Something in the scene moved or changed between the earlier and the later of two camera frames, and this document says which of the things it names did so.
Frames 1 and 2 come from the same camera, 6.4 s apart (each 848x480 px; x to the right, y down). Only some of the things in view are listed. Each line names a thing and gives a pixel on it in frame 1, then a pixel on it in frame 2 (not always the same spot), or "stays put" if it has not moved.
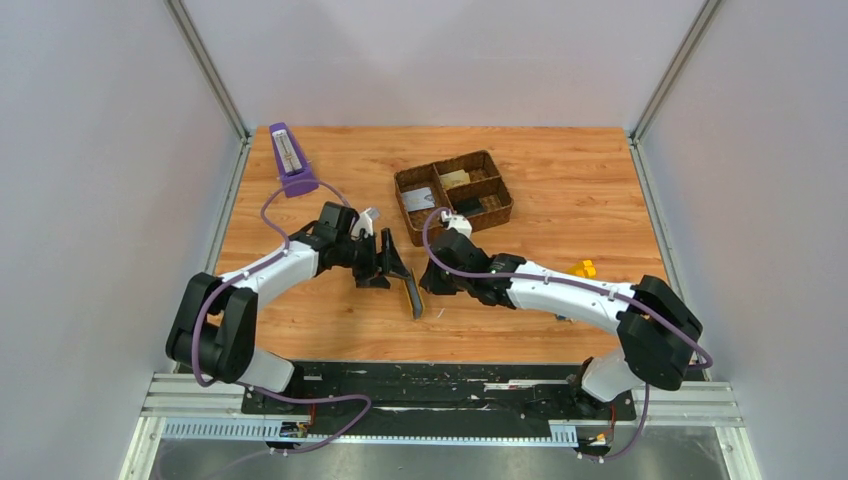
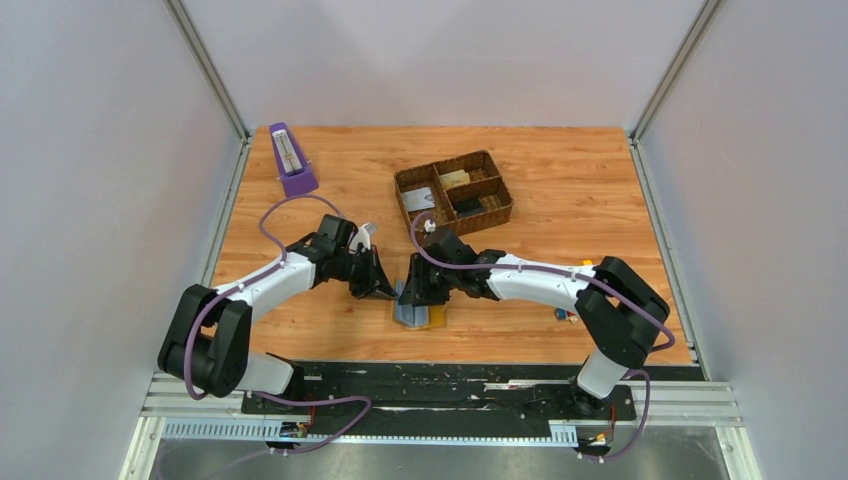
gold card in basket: [453, 178] stays put
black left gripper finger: [391, 260] -> [379, 286]
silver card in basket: [418, 199] stays put
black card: [469, 206] stays put
